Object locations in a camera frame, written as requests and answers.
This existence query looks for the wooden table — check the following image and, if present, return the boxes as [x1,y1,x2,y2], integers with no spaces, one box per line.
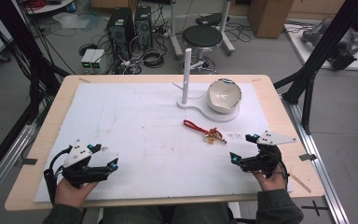
[4,74,326,213]

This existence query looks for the black round stool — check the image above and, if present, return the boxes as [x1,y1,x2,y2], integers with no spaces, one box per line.
[181,24,225,75]

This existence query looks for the white metal stand leg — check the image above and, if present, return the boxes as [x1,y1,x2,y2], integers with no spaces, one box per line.
[169,0,185,61]
[218,0,236,57]

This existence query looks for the clear plastic sheet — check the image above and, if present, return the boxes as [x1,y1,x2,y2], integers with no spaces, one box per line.
[52,11,103,31]

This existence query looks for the person's right hand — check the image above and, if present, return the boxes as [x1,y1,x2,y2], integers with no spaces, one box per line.
[252,164,289,192]

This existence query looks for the white power supply unit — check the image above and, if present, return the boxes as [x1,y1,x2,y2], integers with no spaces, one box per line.
[80,49,97,70]
[90,49,106,70]

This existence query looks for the cardboard box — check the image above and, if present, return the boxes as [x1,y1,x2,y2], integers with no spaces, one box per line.
[247,0,295,39]

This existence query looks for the aluminium rail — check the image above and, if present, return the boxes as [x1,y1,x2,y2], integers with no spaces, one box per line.
[281,95,351,224]
[0,123,39,216]

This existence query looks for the grey machine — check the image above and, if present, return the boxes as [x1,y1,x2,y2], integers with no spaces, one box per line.
[300,21,358,71]

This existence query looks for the white ceramic bowl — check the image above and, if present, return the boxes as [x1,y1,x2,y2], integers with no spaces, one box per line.
[206,77,243,114]

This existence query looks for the black metal frame with cables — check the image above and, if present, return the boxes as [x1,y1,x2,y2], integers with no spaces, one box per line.
[0,0,70,125]

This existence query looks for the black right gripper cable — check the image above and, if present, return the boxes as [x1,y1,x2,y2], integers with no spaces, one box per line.
[274,157,291,189]

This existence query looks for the coiled black cables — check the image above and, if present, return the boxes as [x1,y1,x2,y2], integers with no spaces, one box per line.
[142,49,166,69]

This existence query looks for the red lanyard key ring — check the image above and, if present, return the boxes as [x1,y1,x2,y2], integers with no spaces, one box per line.
[183,119,228,146]

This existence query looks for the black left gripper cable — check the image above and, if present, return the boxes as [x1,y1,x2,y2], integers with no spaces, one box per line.
[44,146,73,204]

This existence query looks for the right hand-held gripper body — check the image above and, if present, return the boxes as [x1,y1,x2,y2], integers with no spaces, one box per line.
[239,130,297,181]

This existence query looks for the white floor platform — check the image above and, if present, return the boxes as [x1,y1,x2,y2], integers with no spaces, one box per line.
[283,19,358,72]

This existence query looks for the white stand with post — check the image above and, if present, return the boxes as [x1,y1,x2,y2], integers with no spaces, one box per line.
[172,48,241,123]

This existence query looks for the black computer tower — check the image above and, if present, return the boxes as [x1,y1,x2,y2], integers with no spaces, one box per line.
[133,5,154,51]
[106,7,137,60]

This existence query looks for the person's left hand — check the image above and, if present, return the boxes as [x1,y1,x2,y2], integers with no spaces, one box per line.
[54,176,99,208]

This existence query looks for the flat black case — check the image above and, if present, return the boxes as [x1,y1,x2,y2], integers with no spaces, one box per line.
[195,12,231,28]

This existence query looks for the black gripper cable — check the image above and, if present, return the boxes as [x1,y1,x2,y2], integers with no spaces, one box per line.
[274,157,291,189]
[44,146,73,204]

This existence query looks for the person's legs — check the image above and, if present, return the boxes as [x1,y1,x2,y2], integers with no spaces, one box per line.
[101,203,232,224]

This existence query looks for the thin wooden stick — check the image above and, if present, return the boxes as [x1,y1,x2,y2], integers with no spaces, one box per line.
[290,173,312,194]

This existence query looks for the round white table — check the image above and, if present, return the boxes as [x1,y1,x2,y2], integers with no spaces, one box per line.
[23,0,76,15]

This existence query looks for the white foam board mat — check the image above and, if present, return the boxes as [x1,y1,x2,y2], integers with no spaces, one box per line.
[34,81,294,203]

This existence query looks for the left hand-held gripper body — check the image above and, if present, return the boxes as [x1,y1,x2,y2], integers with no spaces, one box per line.
[62,139,119,189]

